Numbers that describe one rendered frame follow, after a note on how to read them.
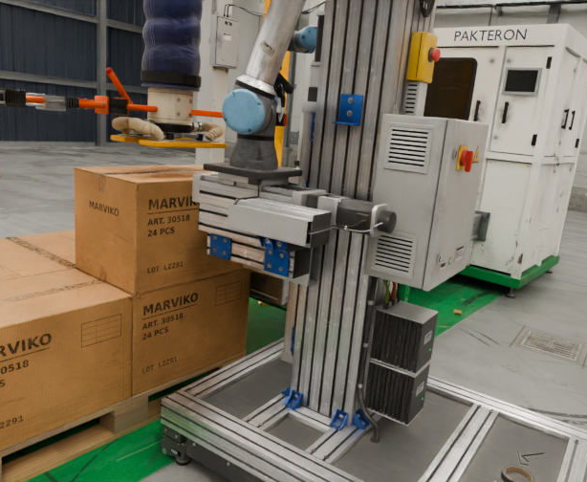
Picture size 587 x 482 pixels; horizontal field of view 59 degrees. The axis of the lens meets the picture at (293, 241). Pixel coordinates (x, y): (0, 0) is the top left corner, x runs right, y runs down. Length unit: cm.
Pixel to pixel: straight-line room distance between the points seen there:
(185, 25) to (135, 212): 70
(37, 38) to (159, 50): 1193
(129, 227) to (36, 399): 62
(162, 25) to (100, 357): 118
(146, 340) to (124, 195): 54
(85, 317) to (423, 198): 113
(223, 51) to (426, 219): 234
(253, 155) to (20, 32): 1237
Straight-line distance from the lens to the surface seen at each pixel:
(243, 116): 144
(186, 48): 206
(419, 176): 146
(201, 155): 363
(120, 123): 205
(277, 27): 147
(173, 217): 194
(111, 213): 197
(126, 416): 212
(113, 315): 191
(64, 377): 190
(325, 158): 164
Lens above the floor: 120
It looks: 13 degrees down
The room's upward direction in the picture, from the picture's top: 5 degrees clockwise
